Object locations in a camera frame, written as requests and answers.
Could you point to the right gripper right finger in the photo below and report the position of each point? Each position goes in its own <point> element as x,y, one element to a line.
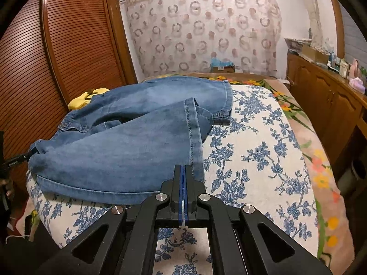
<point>243,240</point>

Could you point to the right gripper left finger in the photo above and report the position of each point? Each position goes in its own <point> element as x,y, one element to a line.
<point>122,241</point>

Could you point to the blue denim jeans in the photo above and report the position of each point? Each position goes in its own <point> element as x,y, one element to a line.
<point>125,143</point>

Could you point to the colourful flower pattern blanket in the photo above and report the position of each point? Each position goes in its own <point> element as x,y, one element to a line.
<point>335,244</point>

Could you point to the yellow Pikachu plush toy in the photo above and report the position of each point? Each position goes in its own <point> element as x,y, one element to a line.
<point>85,98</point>

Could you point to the long wooden sideboard cabinet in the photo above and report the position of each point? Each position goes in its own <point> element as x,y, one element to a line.
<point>337,112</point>

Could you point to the brown louvered wardrobe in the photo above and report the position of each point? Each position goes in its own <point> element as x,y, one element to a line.
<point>52,51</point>

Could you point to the cardboard box with blue bag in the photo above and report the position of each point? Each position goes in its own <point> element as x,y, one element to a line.
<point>221,66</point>

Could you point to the pink tissue pack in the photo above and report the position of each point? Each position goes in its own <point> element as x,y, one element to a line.
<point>357,84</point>

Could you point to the cardboard box on sideboard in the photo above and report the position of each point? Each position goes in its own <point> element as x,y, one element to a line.
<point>313,55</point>

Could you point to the pink bottle on sideboard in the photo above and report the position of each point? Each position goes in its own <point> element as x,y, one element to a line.
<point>353,71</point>

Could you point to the stack of papers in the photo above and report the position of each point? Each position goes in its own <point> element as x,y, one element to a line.
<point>296,44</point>

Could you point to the beige tied side curtain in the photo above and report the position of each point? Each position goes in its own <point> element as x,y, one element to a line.
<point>315,23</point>

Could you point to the circle pattern sheer curtain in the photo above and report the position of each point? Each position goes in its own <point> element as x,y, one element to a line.
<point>183,36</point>

